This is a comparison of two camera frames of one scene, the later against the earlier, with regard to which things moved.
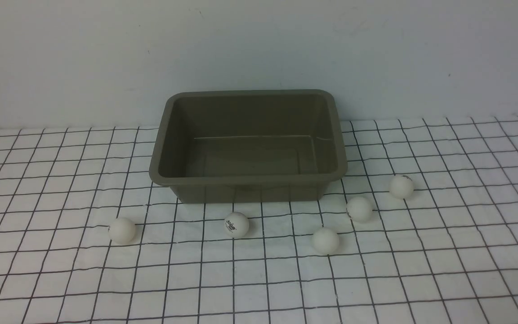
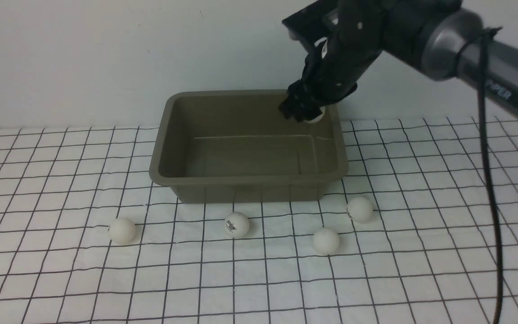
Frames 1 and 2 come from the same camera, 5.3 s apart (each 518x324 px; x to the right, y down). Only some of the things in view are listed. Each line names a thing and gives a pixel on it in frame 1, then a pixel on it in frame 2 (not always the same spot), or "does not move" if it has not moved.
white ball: x=401 y=186 to x=322 y=108
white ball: x=325 y=240 does not move
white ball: x=122 y=231 does not move
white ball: x=359 y=209 does not move
